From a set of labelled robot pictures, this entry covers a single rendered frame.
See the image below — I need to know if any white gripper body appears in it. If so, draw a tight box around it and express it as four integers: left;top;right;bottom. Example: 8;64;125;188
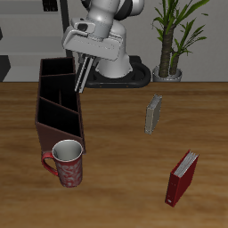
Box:
61;26;124;62

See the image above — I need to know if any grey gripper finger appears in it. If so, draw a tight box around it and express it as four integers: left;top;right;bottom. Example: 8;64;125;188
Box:
77;52;86;71
93;56;102;69

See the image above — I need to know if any striped book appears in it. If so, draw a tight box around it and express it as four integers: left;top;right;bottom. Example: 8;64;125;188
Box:
74;54;96;94

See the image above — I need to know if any dark brown desk caddy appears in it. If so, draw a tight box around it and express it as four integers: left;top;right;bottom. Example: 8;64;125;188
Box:
34;56;87;156

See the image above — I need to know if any grey book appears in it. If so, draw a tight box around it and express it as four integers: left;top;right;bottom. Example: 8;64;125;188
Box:
143;94;164;135

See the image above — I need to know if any red book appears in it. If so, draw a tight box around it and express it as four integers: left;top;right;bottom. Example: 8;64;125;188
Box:
164;149;200;208

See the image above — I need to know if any green pot plant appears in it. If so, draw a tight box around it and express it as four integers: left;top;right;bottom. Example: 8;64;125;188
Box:
151;0;211;84

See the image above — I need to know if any red patterned mug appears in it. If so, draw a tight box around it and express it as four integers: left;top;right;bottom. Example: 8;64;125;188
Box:
40;139;85;189

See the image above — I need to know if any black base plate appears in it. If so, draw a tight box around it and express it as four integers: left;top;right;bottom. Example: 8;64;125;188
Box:
84;54;152;89

